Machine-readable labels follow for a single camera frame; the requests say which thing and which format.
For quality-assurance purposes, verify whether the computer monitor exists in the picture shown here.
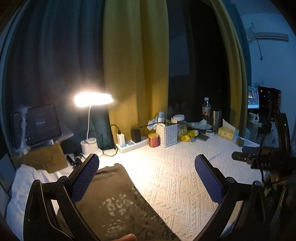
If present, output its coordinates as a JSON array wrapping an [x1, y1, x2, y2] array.
[[247, 86, 259, 109]]

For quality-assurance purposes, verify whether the white desk lamp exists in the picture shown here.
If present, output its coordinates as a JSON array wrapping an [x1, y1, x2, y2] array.
[[74, 91, 113, 157]]

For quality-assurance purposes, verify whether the plastic water bottle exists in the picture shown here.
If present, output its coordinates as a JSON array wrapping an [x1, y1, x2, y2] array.
[[202, 97, 211, 123]]

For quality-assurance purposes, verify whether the red gold tin can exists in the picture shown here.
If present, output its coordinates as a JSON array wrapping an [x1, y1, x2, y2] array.
[[148, 133, 159, 148]]

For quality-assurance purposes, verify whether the white air conditioner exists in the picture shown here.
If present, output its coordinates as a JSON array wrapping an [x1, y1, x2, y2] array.
[[245, 28, 289, 42]]

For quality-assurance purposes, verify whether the clear jar white lid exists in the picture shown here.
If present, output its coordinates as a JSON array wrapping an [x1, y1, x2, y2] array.
[[171, 114, 187, 137]]

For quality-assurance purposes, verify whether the yellow curtain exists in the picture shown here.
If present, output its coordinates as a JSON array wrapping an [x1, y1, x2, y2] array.
[[103, 1, 169, 140]]

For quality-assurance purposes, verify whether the black charger block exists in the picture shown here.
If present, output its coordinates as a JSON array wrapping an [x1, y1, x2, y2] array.
[[131, 128, 142, 143]]

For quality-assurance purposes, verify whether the white textured bed cover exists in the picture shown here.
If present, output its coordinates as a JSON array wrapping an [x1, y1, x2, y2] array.
[[99, 136, 261, 240]]

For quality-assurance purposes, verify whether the white folded garment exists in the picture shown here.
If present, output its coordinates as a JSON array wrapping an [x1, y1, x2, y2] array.
[[6, 164, 63, 240]]

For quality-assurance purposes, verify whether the brown cardboard box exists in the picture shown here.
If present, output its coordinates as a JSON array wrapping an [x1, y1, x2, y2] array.
[[11, 143, 68, 173]]

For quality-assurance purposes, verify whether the black computer tower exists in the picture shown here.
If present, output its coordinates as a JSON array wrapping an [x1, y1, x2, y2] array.
[[258, 86, 281, 120]]

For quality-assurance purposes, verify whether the yellow snack bag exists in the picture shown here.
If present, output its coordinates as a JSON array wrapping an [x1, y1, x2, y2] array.
[[178, 130, 199, 142]]

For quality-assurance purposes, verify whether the white charger adapter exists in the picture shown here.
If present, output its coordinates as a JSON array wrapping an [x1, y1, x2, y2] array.
[[117, 131, 125, 148]]

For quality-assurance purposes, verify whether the black laptop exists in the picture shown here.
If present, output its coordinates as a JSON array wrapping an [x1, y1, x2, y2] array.
[[11, 104, 74, 148]]

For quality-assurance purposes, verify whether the olive brown printed t-shirt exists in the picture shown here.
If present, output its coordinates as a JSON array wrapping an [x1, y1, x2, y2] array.
[[75, 164, 179, 240]]

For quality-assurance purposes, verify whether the white power strip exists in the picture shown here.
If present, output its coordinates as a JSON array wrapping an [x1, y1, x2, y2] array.
[[116, 136, 149, 153]]

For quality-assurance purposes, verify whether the white perforated plastic basket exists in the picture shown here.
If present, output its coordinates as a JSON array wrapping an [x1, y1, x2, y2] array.
[[156, 123, 178, 147]]

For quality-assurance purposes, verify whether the steel tumbler cup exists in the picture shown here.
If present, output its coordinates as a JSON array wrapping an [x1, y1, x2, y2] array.
[[213, 110, 222, 133]]

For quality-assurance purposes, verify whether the dark green curtain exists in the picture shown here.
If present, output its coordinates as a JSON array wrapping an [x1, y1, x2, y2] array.
[[2, 1, 113, 153]]

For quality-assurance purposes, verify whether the black coiled cable bundle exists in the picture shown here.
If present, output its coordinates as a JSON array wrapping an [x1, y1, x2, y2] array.
[[66, 150, 84, 168]]

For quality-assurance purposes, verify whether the yellow tissue box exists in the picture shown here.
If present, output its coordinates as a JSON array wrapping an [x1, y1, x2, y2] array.
[[218, 119, 239, 142]]

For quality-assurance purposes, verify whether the white mug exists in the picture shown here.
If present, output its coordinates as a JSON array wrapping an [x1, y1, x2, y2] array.
[[247, 113, 259, 123]]

